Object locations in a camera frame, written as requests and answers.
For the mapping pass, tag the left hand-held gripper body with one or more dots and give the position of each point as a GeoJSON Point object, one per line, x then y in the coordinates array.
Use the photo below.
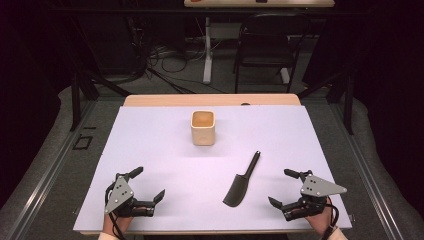
{"type": "Point", "coordinates": [119, 196]}

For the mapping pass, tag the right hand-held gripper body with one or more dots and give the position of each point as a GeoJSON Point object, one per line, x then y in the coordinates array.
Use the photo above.
{"type": "Point", "coordinates": [316, 188]}

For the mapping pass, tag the dark brown comb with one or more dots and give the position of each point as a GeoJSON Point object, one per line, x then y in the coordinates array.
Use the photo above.
{"type": "Point", "coordinates": [237, 194]}

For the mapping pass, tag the person's left hand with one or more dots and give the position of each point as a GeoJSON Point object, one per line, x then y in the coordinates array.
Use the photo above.
{"type": "Point", "coordinates": [113, 224]}

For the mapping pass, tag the person's right hand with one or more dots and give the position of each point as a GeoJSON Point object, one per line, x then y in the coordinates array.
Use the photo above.
{"type": "Point", "coordinates": [319, 222]}

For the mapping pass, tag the beige square cup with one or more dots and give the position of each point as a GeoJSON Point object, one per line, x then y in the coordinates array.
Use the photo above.
{"type": "Point", "coordinates": [202, 135]}

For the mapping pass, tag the black folding chair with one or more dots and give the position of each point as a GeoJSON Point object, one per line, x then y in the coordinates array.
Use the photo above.
{"type": "Point", "coordinates": [266, 50]}

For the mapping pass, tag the white-legged desk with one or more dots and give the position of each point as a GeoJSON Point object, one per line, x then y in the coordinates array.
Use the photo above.
{"type": "Point", "coordinates": [207, 50]}

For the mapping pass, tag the dark flat object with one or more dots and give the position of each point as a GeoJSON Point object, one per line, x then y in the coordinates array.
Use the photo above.
{"type": "Point", "coordinates": [261, 1]}

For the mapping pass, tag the black metal frame stand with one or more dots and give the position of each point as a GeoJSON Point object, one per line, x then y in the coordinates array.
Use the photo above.
{"type": "Point", "coordinates": [76, 100]}
{"type": "Point", "coordinates": [348, 103]}

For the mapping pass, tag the black horizontal frame bar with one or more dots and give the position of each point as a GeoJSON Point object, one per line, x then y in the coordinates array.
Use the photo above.
{"type": "Point", "coordinates": [133, 11]}

